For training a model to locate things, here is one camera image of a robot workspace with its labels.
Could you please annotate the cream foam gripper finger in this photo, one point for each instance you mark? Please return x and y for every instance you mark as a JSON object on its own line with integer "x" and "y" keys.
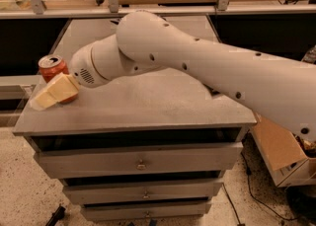
{"x": 60, "y": 88}

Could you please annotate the red Coca-Cola can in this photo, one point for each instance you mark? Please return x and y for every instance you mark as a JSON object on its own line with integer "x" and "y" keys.
{"x": 50, "y": 66}

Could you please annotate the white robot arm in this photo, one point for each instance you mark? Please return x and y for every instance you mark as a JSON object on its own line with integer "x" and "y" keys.
{"x": 279, "y": 89}

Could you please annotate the clear plastic bottle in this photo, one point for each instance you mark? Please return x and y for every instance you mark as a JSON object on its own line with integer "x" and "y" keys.
{"x": 310, "y": 56}

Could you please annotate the grey drawer cabinet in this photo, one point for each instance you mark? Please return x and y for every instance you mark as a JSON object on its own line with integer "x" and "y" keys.
{"x": 162, "y": 108}

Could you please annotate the top grey drawer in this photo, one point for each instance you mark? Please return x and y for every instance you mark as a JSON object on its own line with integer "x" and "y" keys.
{"x": 84, "y": 163}

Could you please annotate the grey drawer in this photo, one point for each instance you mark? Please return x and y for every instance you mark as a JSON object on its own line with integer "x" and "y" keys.
{"x": 145, "y": 191}
{"x": 84, "y": 163}
{"x": 149, "y": 210}

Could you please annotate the black object on floor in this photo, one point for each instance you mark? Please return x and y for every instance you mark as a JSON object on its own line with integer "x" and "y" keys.
{"x": 57, "y": 215}

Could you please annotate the black snack bar wrapper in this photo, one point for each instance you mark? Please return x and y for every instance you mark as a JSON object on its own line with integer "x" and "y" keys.
{"x": 213, "y": 93}

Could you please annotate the bottom grey drawer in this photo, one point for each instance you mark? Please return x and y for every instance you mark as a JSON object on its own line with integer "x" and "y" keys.
{"x": 149, "y": 210}

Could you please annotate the middle grey drawer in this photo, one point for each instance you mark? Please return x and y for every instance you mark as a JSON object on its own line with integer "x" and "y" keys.
{"x": 145, "y": 191}

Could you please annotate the open cardboard box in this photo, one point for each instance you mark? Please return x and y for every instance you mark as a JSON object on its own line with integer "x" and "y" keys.
{"x": 285, "y": 159}

